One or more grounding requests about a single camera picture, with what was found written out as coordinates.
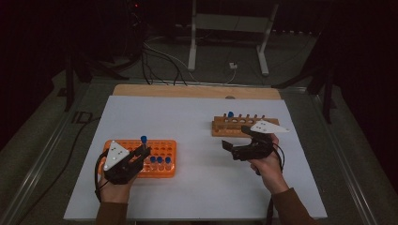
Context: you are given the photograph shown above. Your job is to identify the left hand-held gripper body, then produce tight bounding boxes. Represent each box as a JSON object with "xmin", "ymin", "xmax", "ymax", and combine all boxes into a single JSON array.
[{"xmin": 103, "ymin": 140, "xmax": 144, "ymax": 186}]

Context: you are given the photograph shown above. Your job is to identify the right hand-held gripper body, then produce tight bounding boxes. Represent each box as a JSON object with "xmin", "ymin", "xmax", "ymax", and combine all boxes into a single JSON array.
[{"xmin": 232, "ymin": 119, "xmax": 291, "ymax": 161}]

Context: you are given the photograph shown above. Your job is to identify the wooden test tube rack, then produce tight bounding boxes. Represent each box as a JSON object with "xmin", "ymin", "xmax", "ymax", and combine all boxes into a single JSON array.
[{"xmin": 211, "ymin": 115, "xmax": 281, "ymax": 139}]

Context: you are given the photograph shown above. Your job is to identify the orange plastic test tube rack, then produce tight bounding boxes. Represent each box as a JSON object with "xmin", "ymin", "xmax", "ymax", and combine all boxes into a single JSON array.
[{"xmin": 97, "ymin": 139, "xmax": 177, "ymax": 179}]

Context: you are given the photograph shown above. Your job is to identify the person's right hand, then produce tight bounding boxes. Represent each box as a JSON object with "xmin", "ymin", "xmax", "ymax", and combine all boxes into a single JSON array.
[{"xmin": 250, "ymin": 133, "xmax": 289, "ymax": 196}]

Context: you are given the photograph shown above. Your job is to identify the person's left hand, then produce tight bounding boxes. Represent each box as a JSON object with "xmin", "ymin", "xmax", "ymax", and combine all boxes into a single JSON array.
[{"xmin": 99, "ymin": 173, "xmax": 136, "ymax": 204}]

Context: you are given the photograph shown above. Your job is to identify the white table mat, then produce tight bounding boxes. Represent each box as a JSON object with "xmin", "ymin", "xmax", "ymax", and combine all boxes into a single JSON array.
[{"xmin": 63, "ymin": 95, "xmax": 329, "ymax": 221}]

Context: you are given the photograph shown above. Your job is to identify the wooden table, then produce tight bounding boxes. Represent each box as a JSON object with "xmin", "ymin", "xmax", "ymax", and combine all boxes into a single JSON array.
[{"xmin": 112, "ymin": 83, "xmax": 283, "ymax": 100}]

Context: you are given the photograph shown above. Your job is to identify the black stand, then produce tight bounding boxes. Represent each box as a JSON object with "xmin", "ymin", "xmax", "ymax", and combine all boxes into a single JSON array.
[
  {"xmin": 271, "ymin": 31, "xmax": 338, "ymax": 125},
  {"xmin": 63, "ymin": 51, "xmax": 130, "ymax": 113}
]

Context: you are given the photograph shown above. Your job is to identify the white metal stand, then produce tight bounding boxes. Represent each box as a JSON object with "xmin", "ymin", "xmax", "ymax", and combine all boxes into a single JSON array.
[{"xmin": 187, "ymin": 0, "xmax": 280, "ymax": 77}]

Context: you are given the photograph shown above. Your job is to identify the dark equipment rack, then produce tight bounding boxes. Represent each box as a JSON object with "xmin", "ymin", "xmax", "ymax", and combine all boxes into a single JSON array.
[{"xmin": 124, "ymin": 0, "xmax": 145, "ymax": 62}]

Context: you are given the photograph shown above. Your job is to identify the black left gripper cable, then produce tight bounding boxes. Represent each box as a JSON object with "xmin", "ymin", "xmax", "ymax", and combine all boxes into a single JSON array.
[{"xmin": 13, "ymin": 116, "xmax": 111, "ymax": 225}]

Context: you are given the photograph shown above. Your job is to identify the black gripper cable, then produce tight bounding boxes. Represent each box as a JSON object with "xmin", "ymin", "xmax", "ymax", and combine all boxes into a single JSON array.
[
  {"xmin": 13, "ymin": 116, "xmax": 111, "ymax": 225},
  {"xmin": 265, "ymin": 142, "xmax": 286, "ymax": 225}
]

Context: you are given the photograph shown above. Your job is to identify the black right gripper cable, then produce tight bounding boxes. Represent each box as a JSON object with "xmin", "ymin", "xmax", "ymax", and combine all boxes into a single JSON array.
[{"xmin": 265, "ymin": 142, "xmax": 286, "ymax": 225}]

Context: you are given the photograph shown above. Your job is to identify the white plug with cable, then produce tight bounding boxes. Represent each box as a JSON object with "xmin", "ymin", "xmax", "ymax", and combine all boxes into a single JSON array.
[{"xmin": 224, "ymin": 62, "xmax": 238, "ymax": 84}]

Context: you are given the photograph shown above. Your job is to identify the black floor cables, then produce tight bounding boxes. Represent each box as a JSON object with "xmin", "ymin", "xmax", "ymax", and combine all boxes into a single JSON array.
[{"xmin": 140, "ymin": 41, "xmax": 190, "ymax": 87}]

